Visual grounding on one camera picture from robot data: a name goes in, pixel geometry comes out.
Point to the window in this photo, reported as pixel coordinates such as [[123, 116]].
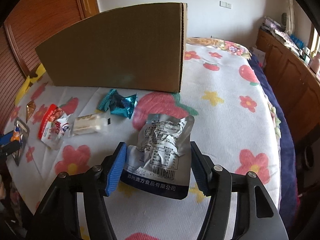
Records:
[[315, 42]]

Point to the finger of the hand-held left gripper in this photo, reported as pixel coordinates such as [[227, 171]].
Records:
[[5, 138], [10, 148]]

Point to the white wall switch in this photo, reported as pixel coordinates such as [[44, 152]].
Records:
[[225, 4]]

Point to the silver and orange snack packet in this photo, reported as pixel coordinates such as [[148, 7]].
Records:
[[22, 146]]

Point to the yellow plush toy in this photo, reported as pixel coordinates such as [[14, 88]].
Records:
[[25, 87]]

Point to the brown cardboard box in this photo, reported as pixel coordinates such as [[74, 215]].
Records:
[[112, 55]]

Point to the small brown snack packet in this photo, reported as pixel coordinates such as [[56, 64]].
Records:
[[30, 107]]

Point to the dark blue blanket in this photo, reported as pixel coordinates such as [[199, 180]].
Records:
[[282, 142]]

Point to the silver packet with white label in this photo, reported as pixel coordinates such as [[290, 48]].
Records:
[[162, 150]]

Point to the white patterned curtain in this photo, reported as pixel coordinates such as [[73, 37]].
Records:
[[291, 15]]

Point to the wooden slatted wardrobe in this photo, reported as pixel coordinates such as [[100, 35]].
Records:
[[37, 17]]

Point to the stack of flat packages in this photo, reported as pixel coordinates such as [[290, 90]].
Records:
[[272, 23]]

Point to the floral quilt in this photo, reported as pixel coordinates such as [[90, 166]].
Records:
[[225, 45]]

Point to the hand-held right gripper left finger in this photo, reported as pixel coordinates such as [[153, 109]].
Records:
[[116, 170]]

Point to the long wooden cabinet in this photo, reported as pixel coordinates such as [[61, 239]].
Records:
[[285, 80]]

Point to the clear packet with white snack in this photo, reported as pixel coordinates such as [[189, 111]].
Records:
[[87, 123]]

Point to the red and white snack packet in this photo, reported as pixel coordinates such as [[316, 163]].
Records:
[[52, 127]]

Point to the small round fan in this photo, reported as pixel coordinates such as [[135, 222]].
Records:
[[284, 19]]

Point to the floral cloth bundle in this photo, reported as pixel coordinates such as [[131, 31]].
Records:
[[286, 40]]

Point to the strawberry and flower print sheet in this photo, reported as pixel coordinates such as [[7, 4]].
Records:
[[225, 130]]

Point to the teal candy wrapper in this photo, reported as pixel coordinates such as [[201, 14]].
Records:
[[108, 100], [128, 105]]

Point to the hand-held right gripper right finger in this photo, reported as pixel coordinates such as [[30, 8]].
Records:
[[200, 177]]

